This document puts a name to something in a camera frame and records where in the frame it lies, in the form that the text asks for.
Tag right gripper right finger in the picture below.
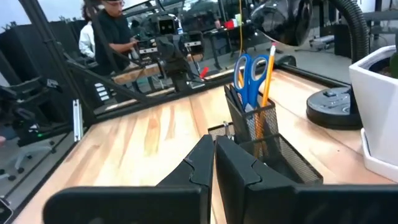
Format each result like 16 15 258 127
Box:
215 136 398 224

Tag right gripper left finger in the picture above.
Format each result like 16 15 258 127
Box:
42 134 215 224

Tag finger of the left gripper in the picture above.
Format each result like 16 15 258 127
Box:
157 35 175 74
169 35 189 74

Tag blue-handled scissors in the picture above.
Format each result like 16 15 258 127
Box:
233 53 270 113

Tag orange pencil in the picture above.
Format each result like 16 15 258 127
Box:
253 42 277 156

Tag black mesh desk organizer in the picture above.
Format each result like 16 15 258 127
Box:
207 83 324 185

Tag person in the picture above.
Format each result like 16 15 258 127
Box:
93 0 139 75
78 4 97 60

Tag black gooseneck desk lamp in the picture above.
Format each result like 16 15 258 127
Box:
250 0 371 131

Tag green cactus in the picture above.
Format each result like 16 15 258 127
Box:
390 51 398 79

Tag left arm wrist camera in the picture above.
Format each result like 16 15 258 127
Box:
156 14 180 35

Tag silver aluminium bracket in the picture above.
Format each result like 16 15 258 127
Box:
72 99 84 142

